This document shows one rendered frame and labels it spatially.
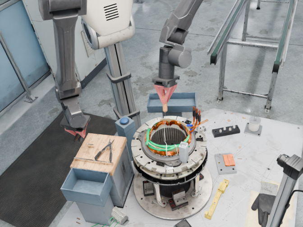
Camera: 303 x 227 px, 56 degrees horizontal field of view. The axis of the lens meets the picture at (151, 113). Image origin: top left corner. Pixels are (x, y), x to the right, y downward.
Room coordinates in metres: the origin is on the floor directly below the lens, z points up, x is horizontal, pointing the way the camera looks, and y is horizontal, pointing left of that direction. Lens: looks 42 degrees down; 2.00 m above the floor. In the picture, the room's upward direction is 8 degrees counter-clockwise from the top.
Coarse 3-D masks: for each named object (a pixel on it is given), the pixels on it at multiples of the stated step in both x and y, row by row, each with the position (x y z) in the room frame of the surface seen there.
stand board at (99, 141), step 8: (88, 136) 0.95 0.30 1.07; (96, 136) 0.94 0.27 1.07; (104, 136) 0.94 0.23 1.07; (112, 136) 0.93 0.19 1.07; (120, 136) 0.92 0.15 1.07; (96, 144) 0.90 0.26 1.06; (104, 144) 0.89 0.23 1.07; (112, 144) 0.88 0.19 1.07; (120, 144) 0.88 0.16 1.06; (80, 152) 0.86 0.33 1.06; (88, 152) 0.85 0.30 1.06; (96, 152) 0.85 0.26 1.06; (104, 152) 0.84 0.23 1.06; (112, 152) 0.83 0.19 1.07; (120, 152) 0.83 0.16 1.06; (104, 160) 0.80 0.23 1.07; (112, 160) 0.79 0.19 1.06; (88, 168) 0.76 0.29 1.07; (96, 168) 0.76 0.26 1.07; (104, 168) 0.75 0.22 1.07; (112, 168) 0.75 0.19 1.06
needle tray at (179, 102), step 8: (152, 96) 1.21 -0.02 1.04; (176, 96) 1.19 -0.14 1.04; (184, 96) 1.18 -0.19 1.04; (192, 96) 1.17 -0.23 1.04; (152, 104) 1.16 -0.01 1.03; (160, 104) 1.16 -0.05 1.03; (168, 104) 1.15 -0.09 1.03; (176, 104) 1.14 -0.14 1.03; (184, 104) 1.13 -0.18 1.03; (192, 104) 1.12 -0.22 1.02; (152, 112) 1.10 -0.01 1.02; (160, 112) 1.10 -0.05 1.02; (168, 112) 1.09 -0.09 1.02; (176, 112) 1.10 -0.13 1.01
